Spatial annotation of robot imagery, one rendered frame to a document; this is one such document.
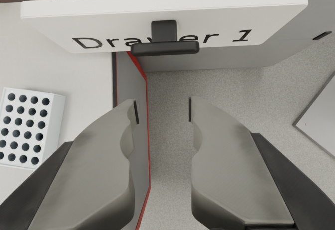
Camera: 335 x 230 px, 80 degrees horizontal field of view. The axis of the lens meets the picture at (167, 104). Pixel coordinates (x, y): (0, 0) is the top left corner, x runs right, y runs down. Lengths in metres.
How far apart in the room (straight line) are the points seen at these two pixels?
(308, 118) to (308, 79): 0.22
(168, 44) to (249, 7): 0.09
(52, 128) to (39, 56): 0.14
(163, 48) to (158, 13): 0.03
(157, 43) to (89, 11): 0.07
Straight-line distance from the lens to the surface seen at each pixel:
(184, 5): 0.22
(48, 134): 0.38
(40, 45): 0.45
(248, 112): 1.20
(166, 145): 1.13
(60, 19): 0.25
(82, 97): 0.39
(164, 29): 0.23
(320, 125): 1.35
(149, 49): 0.22
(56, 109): 0.38
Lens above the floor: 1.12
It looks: 86 degrees down
